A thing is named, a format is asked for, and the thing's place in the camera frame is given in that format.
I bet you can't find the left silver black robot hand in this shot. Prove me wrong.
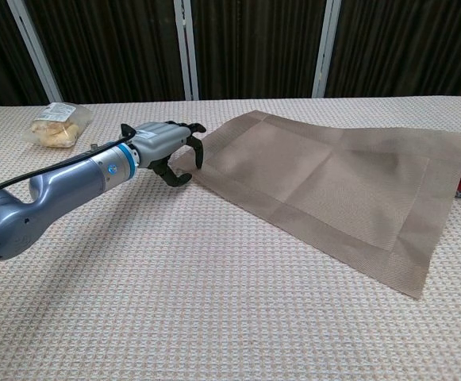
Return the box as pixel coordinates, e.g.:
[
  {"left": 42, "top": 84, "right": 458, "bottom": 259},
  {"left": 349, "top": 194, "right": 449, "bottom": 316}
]
[{"left": 119, "top": 121, "right": 208, "bottom": 188}]

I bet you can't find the brown woven placemat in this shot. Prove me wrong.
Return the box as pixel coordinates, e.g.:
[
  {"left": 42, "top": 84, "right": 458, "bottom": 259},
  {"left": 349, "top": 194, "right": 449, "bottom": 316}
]
[{"left": 173, "top": 110, "right": 461, "bottom": 298}]

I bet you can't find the clear bag of pastries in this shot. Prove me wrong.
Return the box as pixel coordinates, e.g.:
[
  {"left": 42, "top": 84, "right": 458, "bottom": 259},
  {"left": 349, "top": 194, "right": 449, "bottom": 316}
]
[{"left": 20, "top": 102, "right": 93, "bottom": 149}]

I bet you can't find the white partition post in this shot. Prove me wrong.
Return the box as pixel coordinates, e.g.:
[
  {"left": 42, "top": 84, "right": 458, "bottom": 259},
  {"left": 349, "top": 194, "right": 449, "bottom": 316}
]
[
  {"left": 173, "top": 0, "right": 200, "bottom": 101},
  {"left": 311, "top": 0, "right": 342, "bottom": 98},
  {"left": 6, "top": 0, "right": 64, "bottom": 103}
]

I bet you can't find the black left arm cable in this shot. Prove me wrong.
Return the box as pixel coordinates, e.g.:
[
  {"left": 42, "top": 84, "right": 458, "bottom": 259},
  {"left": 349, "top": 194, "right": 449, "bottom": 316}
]
[{"left": 0, "top": 133, "right": 136, "bottom": 198}]

